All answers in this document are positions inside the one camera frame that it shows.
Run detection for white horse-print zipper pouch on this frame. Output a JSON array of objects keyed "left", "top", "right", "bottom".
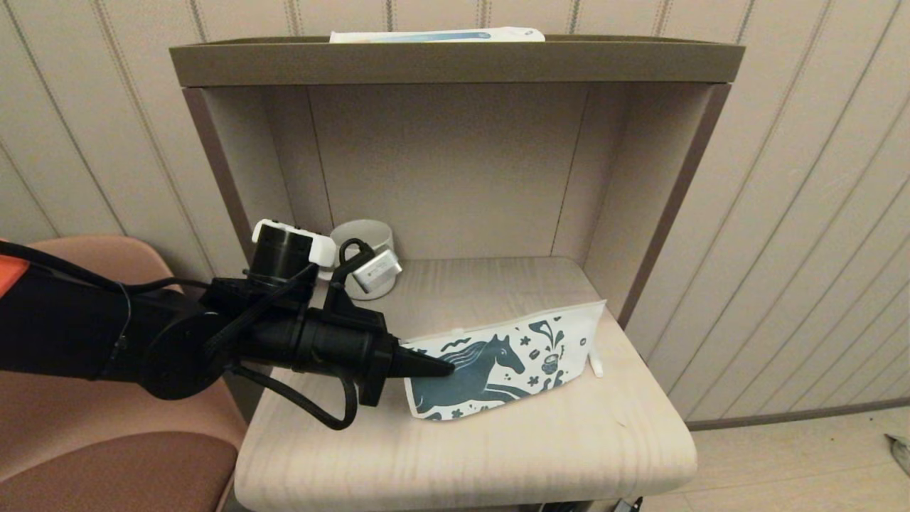
[{"left": 402, "top": 299, "right": 607, "bottom": 422}]

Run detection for white ribbed ceramic mug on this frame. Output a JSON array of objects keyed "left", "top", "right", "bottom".
[{"left": 328, "top": 219, "right": 396, "bottom": 301}]

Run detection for black items under table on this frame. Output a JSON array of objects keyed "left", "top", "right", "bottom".
[{"left": 540, "top": 496, "right": 644, "bottom": 512}]

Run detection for brown upholstered chair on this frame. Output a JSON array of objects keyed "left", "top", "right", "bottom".
[{"left": 0, "top": 235, "right": 250, "bottom": 512}]

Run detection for brown beige shelf unit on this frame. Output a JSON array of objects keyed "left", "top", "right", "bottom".
[{"left": 169, "top": 37, "right": 745, "bottom": 335}]

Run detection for white blue toothpaste box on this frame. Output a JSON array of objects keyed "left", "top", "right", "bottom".
[{"left": 331, "top": 27, "right": 547, "bottom": 45}]

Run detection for grey object on floor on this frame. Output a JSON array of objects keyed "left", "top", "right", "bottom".
[{"left": 884, "top": 435, "right": 910, "bottom": 479}]

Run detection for black left camera bracket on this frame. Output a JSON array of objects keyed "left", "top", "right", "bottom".
[{"left": 323, "top": 256, "right": 363, "bottom": 328}]

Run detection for black braided cable loop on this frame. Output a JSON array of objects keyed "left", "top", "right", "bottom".
[{"left": 231, "top": 363, "right": 358, "bottom": 431}]

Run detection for black braided sleeve cable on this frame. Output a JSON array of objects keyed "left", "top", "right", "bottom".
[{"left": 206, "top": 263, "right": 317, "bottom": 356}]

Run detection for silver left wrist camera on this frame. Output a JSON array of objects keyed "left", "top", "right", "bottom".
[{"left": 352, "top": 249, "right": 403, "bottom": 294}]

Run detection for black left camera cable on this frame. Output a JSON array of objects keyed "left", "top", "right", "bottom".
[{"left": 334, "top": 238, "right": 378, "bottom": 285}]

